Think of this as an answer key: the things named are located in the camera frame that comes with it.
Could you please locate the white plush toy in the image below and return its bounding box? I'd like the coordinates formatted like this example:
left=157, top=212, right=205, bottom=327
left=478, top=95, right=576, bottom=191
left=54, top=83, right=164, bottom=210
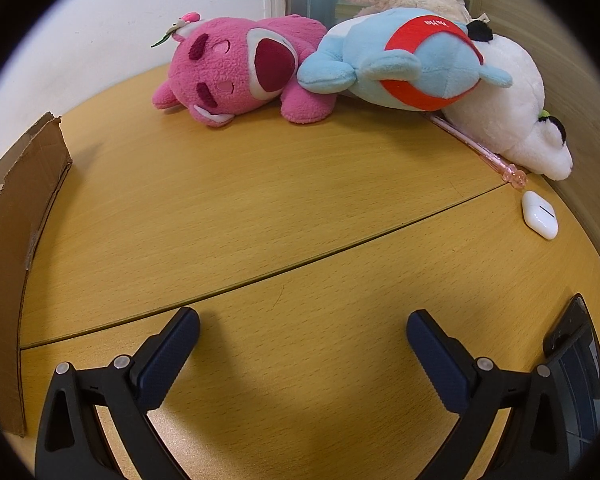
left=440, top=16, right=574, bottom=182

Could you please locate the black flat device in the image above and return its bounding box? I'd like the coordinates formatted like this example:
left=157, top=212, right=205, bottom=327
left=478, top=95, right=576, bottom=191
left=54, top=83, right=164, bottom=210
left=542, top=294, right=600, bottom=461

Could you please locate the pink transparent pen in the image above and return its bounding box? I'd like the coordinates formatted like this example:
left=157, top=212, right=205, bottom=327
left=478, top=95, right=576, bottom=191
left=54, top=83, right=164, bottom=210
left=427, top=114, right=528, bottom=192

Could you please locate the blue and red plush toy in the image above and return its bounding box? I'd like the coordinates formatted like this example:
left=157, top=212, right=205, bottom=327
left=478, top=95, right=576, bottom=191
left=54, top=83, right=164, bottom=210
left=296, top=8, right=514, bottom=112

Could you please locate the brown cardboard box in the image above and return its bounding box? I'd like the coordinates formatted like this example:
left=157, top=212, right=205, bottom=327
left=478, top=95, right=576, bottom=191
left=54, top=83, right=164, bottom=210
left=0, top=112, right=74, bottom=436

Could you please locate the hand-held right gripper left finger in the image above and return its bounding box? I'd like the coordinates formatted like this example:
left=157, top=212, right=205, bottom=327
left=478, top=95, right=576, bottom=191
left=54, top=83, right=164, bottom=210
left=34, top=306, right=202, bottom=480

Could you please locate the pink bear plush toy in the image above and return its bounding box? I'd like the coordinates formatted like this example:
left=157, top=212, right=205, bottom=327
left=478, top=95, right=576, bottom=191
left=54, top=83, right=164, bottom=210
left=150, top=11, right=331, bottom=128

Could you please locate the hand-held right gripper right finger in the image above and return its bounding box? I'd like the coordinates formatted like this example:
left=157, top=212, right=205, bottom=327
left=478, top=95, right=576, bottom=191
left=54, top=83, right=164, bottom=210
left=406, top=310, right=571, bottom=480

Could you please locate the wooden desktop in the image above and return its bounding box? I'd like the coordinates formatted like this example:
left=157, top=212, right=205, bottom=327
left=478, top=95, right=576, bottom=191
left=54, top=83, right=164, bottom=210
left=17, top=62, right=600, bottom=480

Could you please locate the white earbuds case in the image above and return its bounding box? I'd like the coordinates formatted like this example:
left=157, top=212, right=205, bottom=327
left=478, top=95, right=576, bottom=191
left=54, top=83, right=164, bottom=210
left=521, top=190, right=559, bottom=241

